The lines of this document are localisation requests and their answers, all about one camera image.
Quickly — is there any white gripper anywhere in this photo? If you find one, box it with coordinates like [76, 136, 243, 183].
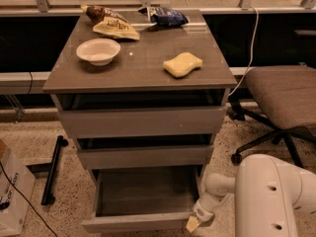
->
[186, 193, 230, 233]

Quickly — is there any grey bottom drawer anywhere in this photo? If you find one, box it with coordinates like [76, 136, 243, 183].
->
[82, 165, 203, 233]

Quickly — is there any grey drawer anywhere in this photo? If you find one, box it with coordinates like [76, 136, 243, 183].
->
[78, 134, 214, 169]
[52, 89, 228, 140]
[82, 165, 203, 233]

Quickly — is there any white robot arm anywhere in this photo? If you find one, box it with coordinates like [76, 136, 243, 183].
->
[187, 154, 316, 237]

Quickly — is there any grey middle drawer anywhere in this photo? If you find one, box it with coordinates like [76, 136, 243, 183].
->
[78, 134, 214, 169]

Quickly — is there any grey top drawer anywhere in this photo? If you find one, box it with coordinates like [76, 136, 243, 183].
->
[52, 89, 228, 140]

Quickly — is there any grey drawer cabinet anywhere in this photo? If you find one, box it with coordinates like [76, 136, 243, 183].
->
[42, 9, 238, 183]

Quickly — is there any black metal bar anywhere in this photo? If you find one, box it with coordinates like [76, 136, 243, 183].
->
[41, 135, 68, 205]

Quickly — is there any yellow sponge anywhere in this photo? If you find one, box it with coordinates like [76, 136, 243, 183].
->
[163, 52, 203, 78]

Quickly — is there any grey office chair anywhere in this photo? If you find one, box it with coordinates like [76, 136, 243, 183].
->
[228, 65, 316, 167]

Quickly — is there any white cardboard box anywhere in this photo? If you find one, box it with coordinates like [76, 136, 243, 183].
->
[0, 140, 36, 237]

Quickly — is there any white bowl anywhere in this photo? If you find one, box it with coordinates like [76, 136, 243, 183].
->
[76, 39, 120, 66]

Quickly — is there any blue chip bag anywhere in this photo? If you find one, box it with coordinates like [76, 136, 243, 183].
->
[137, 6, 189, 27]

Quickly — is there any brown yellow chip bag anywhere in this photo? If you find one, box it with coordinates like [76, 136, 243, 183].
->
[81, 5, 140, 40]

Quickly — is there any white cable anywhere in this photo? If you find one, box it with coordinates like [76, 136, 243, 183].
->
[228, 6, 260, 98]

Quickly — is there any black cable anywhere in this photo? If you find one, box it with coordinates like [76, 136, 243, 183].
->
[0, 161, 59, 237]

